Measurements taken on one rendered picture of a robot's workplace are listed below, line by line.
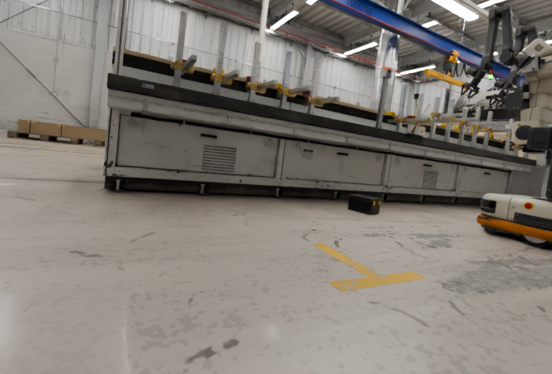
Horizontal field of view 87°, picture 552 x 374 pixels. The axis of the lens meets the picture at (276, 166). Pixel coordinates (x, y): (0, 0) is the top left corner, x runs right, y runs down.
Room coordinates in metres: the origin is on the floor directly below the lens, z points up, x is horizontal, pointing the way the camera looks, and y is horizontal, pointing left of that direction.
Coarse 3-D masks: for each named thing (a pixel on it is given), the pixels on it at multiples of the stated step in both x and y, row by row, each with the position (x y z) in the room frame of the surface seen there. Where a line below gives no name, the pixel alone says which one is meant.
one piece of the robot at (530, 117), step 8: (544, 64) 1.99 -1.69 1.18; (536, 72) 2.01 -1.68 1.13; (544, 72) 1.98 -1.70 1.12; (528, 80) 2.08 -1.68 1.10; (536, 80) 2.06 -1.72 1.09; (544, 80) 2.02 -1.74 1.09; (528, 88) 2.11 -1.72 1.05; (536, 88) 2.05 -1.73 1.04; (544, 88) 2.01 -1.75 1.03; (536, 96) 2.05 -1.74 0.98; (544, 96) 2.02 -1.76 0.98; (536, 104) 2.05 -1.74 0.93; (544, 104) 2.01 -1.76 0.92; (528, 112) 2.05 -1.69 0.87; (536, 112) 2.01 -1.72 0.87; (544, 112) 2.02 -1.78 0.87; (528, 120) 2.04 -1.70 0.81; (536, 120) 2.00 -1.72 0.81; (544, 120) 2.01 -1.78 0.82; (512, 128) 2.12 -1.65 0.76; (520, 128) 2.07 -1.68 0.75; (528, 128) 2.03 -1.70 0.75; (512, 136) 2.11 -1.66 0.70; (520, 136) 2.06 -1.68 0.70; (520, 144) 2.07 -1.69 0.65
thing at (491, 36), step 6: (492, 12) 2.19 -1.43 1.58; (492, 18) 2.20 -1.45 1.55; (498, 18) 2.19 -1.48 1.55; (492, 24) 2.21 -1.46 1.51; (498, 24) 2.20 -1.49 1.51; (492, 30) 2.20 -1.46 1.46; (486, 36) 2.23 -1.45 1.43; (492, 36) 2.20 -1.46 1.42; (486, 42) 2.22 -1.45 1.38; (492, 42) 2.19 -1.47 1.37; (486, 48) 2.22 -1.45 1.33; (492, 48) 2.19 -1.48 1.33; (486, 54) 2.21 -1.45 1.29; (492, 54) 2.19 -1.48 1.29; (486, 60) 2.20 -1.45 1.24; (492, 60) 2.20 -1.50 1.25; (486, 66) 2.19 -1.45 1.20; (492, 66) 2.21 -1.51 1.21
